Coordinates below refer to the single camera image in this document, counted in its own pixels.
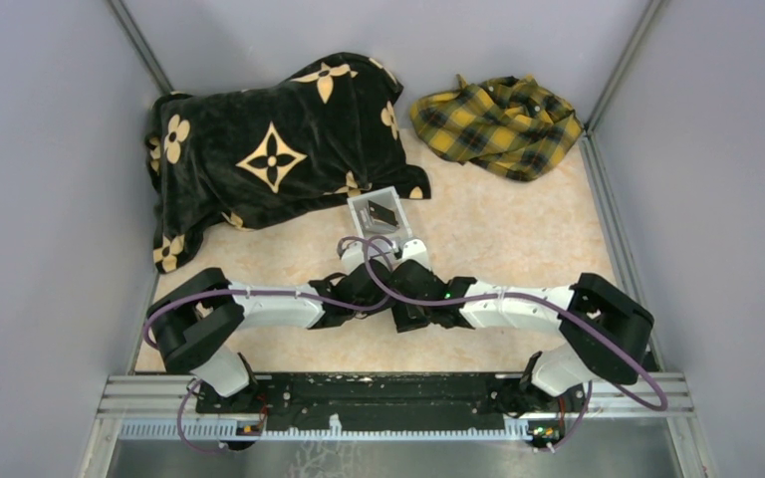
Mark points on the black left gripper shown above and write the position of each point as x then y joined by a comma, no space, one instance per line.
378,309

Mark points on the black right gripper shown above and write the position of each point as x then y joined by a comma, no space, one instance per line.
426,269

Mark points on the black leather card holder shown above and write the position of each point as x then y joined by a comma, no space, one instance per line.
408,317

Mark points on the white plastic card tray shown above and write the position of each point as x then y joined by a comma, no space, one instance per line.
393,239

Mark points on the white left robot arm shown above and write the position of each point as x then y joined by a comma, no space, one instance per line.
191,325

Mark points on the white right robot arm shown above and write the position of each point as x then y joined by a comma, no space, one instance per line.
605,332

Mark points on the dark card in tray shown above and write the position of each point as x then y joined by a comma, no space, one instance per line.
381,216

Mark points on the black floral velvet blanket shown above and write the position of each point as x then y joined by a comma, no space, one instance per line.
259,157

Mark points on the yellow plaid cloth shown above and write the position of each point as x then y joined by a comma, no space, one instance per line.
512,127

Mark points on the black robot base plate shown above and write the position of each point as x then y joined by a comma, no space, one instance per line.
380,402

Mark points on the aluminium frame rail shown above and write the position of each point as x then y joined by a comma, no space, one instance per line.
162,407

